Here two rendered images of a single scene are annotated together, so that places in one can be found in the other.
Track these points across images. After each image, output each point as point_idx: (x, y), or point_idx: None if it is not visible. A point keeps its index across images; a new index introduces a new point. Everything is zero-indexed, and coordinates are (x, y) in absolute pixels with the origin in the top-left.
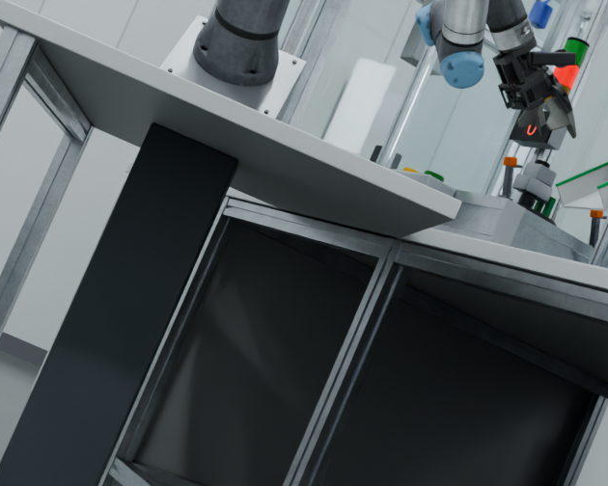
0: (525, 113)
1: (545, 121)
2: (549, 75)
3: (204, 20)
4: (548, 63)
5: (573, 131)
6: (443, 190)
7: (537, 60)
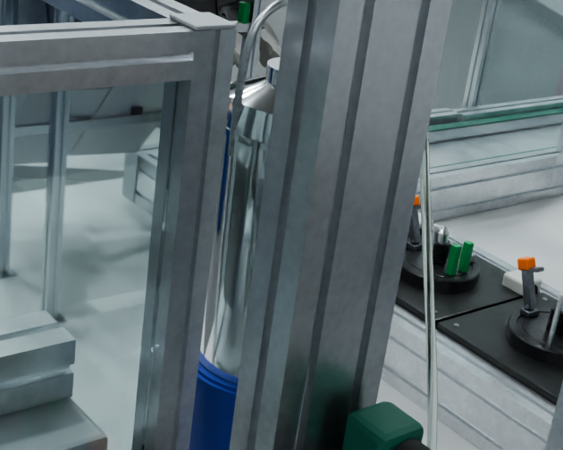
0: (260, 53)
1: (279, 56)
2: (220, 15)
3: None
4: (229, 2)
5: (238, 68)
6: None
7: (219, 2)
